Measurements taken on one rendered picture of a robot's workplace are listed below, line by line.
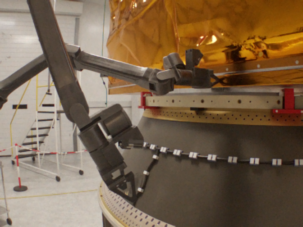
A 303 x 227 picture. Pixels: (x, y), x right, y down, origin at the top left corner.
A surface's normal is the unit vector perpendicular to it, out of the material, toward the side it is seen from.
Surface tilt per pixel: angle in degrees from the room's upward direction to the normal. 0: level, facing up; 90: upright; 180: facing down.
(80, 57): 66
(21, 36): 90
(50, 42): 91
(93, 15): 90
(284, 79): 90
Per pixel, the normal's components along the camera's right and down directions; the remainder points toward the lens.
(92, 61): -0.06, -0.46
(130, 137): 0.33, 0.04
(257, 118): -0.43, -0.44
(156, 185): -0.70, -0.44
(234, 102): -0.56, 0.04
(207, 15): -0.93, -0.02
